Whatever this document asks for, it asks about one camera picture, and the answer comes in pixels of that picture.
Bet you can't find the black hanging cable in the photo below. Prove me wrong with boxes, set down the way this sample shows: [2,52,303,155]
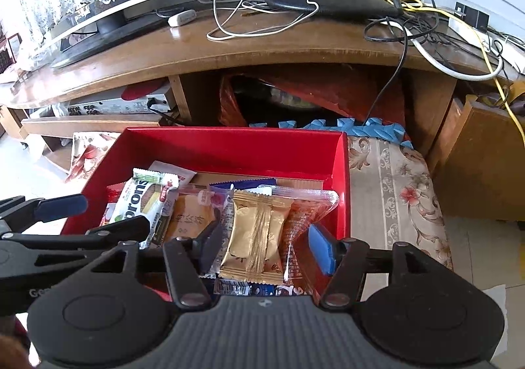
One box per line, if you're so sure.
[363,18,411,123]

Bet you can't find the white power adapter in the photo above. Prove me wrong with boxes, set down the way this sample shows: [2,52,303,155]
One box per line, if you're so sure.
[168,10,197,27]

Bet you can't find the blue foam puzzle mat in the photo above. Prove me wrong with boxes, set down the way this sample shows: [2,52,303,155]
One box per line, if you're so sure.
[248,117,415,148]

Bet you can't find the yellow cable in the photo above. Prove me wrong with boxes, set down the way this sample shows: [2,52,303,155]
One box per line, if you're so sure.
[312,0,525,136]

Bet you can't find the wooden television stand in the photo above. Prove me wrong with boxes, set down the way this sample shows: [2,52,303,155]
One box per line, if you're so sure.
[0,12,513,177]

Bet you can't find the red cardboard box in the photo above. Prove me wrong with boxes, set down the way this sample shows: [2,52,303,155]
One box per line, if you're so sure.
[61,127,352,302]

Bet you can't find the light blue snack packet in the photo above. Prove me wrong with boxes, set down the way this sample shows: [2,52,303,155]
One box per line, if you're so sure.
[213,276,314,298]

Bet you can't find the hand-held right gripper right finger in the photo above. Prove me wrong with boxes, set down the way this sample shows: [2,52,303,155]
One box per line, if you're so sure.
[307,225,448,309]

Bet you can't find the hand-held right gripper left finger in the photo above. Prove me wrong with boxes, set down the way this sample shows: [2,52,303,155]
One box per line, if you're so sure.
[86,221,224,309]

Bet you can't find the gold foil snack packet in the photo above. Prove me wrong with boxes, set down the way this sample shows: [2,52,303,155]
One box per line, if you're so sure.
[219,189,292,283]

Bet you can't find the red snack packet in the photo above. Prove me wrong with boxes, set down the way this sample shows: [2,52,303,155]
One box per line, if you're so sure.
[100,182,128,228]

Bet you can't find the clear packet with orange pastry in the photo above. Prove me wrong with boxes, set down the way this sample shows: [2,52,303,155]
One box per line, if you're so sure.
[158,184,234,271]

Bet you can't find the red round lid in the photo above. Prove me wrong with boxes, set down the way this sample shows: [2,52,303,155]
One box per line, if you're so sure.
[121,82,171,101]

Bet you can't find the green and white snack packet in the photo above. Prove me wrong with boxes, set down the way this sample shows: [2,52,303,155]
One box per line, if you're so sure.
[109,168,180,250]

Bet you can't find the clear packet of orange snacks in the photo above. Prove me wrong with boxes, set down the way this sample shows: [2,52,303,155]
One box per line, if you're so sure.
[258,184,340,283]

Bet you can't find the dark blue wafer packet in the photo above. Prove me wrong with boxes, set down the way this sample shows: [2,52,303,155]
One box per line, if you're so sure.
[209,178,277,193]

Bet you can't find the black power adapter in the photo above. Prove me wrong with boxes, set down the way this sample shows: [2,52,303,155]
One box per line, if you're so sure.
[453,2,491,31]

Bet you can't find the brown cardboard box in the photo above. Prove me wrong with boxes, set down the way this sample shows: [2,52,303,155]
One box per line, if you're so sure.
[429,94,525,222]

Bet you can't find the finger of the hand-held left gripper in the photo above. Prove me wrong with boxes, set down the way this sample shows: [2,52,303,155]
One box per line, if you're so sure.
[0,216,150,255]
[0,194,89,226]

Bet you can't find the thick white cable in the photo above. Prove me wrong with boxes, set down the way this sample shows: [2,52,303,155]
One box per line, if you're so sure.
[383,20,504,80]

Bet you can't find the orange red fabric bag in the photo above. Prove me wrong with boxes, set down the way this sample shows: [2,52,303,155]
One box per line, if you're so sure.
[217,74,407,127]

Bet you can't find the white power strip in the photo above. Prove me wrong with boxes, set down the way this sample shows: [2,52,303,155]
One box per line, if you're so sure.
[447,16,525,74]

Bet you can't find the thin white cable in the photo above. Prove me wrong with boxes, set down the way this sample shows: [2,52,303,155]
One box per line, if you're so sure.
[206,0,321,42]

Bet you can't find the silver audio receiver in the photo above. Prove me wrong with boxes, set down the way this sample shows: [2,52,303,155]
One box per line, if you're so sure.
[66,86,177,117]

